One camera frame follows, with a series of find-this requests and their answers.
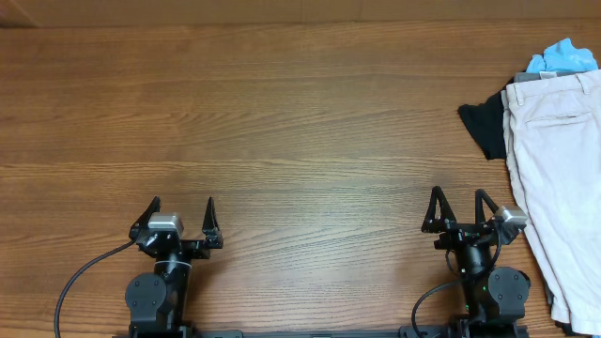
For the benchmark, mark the grey shorts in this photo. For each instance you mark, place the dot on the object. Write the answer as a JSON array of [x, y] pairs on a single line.
[[521, 77]]

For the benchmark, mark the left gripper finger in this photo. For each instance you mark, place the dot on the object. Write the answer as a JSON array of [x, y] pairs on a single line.
[[142, 222], [210, 227]]

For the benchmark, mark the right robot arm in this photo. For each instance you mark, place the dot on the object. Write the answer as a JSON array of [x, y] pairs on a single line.
[[494, 296]]

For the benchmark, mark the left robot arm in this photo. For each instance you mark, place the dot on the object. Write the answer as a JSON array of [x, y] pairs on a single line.
[[157, 299]]

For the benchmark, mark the beige shorts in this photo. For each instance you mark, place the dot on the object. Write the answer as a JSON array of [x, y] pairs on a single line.
[[551, 130]]

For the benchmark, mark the black garment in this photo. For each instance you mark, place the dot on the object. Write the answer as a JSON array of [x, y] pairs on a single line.
[[484, 123]]

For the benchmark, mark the light blue garment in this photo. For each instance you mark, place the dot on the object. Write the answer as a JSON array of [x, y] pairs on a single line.
[[563, 56]]

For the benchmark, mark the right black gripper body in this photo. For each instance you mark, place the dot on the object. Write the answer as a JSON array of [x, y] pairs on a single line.
[[459, 235]]

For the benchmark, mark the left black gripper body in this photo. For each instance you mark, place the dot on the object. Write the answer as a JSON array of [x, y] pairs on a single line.
[[194, 248]]

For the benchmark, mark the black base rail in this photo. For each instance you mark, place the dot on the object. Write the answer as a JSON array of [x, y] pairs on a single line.
[[402, 332]]

